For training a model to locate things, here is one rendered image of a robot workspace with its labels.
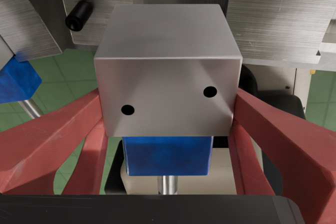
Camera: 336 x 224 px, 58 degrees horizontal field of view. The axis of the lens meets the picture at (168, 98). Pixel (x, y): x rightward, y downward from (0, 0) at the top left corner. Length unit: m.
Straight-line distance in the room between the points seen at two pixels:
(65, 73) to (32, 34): 1.26
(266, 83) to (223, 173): 0.59
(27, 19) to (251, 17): 0.17
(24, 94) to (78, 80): 1.23
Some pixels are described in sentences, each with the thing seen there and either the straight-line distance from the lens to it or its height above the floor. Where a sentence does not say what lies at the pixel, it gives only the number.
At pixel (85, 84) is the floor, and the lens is 1.53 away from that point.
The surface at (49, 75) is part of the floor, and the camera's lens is 1.58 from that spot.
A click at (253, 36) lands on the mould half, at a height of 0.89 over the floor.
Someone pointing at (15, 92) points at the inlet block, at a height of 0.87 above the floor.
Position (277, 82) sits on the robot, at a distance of 1.02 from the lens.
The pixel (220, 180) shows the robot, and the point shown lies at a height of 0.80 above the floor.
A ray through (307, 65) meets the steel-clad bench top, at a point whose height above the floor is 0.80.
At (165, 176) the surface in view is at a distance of 0.17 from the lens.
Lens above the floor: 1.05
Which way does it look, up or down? 46 degrees down
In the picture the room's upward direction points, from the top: 168 degrees counter-clockwise
